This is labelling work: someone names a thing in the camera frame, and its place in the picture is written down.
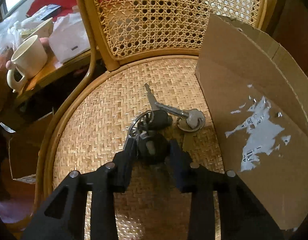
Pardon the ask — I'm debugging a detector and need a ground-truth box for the silver key with ring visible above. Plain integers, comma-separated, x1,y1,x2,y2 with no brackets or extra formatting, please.
155,102,206,132

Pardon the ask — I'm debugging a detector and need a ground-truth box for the bunch of keys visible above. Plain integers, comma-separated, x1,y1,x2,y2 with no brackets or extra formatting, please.
124,83,173,165

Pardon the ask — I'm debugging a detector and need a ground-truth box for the red cushion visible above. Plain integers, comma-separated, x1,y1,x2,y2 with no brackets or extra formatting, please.
26,0,77,21

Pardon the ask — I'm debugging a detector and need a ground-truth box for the paper cup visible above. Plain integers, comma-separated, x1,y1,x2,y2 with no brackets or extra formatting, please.
25,17,54,40

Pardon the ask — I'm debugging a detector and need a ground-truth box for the plastic bag of oranges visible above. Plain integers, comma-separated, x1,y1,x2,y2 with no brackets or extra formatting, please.
0,12,23,71

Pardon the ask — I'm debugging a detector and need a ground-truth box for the cardboard box of oranges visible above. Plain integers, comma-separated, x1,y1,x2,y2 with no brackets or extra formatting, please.
8,112,53,184

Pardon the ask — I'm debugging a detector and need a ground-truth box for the wooden side table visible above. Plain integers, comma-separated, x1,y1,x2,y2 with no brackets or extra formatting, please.
14,50,91,107

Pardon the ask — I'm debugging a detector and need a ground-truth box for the cream ceramic mug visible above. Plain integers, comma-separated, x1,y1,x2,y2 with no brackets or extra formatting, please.
7,35,48,93

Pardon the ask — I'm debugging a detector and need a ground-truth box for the rattan wicker chair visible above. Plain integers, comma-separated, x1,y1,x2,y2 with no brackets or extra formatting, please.
34,0,282,240

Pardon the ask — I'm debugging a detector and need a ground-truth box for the white tissue box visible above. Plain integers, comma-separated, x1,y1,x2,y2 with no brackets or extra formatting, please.
48,12,90,63

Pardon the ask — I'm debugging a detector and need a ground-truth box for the brown cardboard box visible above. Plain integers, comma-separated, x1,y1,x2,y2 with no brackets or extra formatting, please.
196,15,308,230

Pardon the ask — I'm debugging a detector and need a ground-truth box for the blue white small box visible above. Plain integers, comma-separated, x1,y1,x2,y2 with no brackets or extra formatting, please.
37,4,61,21

